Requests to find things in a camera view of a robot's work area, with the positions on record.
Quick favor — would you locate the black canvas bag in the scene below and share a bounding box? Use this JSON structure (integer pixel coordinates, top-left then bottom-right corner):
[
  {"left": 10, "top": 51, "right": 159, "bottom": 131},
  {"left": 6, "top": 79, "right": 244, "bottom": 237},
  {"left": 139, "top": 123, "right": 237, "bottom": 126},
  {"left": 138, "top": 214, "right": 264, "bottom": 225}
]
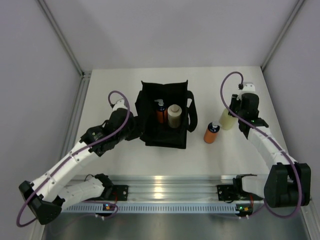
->
[{"left": 135, "top": 81, "right": 198, "bottom": 149}]

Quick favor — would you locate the yellow liquid bottle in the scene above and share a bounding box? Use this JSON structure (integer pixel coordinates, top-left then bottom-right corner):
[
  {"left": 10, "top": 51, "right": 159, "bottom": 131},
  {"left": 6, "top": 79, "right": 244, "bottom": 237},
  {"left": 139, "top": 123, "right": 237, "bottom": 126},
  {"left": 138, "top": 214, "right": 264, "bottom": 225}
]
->
[{"left": 219, "top": 108, "right": 238, "bottom": 131}]

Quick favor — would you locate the orange pump bottle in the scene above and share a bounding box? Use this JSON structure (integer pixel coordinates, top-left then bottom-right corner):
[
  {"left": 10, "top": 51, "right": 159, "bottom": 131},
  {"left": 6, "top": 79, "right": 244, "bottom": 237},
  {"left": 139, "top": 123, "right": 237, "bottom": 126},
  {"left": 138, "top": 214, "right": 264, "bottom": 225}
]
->
[
  {"left": 203, "top": 122, "right": 221, "bottom": 144},
  {"left": 154, "top": 99, "right": 168, "bottom": 124}
]

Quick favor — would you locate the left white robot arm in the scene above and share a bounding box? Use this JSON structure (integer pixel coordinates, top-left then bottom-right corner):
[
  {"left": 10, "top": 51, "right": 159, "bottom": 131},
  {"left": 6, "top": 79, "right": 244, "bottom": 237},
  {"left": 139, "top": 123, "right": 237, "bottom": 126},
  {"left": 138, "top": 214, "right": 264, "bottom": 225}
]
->
[{"left": 18, "top": 108, "right": 142, "bottom": 225}]

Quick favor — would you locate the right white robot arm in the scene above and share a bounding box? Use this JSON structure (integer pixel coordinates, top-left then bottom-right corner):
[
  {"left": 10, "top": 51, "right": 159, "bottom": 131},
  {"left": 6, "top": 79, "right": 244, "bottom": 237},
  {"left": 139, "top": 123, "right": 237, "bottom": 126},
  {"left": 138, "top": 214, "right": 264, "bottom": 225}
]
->
[{"left": 227, "top": 93, "right": 311, "bottom": 208}]

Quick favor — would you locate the beige wide-cap bottle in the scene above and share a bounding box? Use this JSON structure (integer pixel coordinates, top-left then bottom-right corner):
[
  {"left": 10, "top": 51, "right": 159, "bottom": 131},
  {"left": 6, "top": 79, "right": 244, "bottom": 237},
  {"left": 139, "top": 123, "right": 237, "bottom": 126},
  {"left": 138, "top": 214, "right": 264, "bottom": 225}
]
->
[{"left": 167, "top": 104, "right": 182, "bottom": 129}]

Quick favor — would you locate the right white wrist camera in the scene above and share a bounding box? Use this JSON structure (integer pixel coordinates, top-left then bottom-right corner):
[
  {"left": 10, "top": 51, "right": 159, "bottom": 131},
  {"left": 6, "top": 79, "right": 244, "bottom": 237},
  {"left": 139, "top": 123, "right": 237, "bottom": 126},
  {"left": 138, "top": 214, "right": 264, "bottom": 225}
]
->
[{"left": 238, "top": 82, "right": 256, "bottom": 98}]

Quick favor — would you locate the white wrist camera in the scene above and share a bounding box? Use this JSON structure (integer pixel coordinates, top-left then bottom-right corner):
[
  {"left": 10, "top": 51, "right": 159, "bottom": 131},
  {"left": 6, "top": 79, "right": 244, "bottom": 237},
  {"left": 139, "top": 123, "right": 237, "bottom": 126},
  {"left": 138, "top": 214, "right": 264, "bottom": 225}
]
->
[
  {"left": 112, "top": 98, "right": 128, "bottom": 112},
  {"left": 238, "top": 82, "right": 256, "bottom": 98}
]

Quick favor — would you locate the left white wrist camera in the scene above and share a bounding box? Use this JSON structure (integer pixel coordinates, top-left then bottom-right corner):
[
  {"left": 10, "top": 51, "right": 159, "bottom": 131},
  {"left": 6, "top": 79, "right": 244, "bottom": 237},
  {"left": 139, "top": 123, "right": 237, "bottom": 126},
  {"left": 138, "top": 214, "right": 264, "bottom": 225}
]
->
[{"left": 112, "top": 98, "right": 128, "bottom": 112}]

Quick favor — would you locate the aluminium mounting rail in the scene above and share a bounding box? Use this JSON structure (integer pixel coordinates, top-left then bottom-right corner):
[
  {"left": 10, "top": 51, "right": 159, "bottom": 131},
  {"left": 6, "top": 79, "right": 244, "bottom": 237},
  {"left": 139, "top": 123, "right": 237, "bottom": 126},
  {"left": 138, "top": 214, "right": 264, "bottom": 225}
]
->
[{"left": 69, "top": 174, "right": 312, "bottom": 202}]

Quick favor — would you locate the white slotted cable duct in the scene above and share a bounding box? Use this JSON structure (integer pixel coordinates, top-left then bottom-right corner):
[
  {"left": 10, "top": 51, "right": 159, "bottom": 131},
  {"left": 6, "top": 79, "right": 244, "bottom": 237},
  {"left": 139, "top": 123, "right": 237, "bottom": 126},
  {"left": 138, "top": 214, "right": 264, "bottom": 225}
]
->
[{"left": 62, "top": 203, "right": 245, "bottom": 214}]

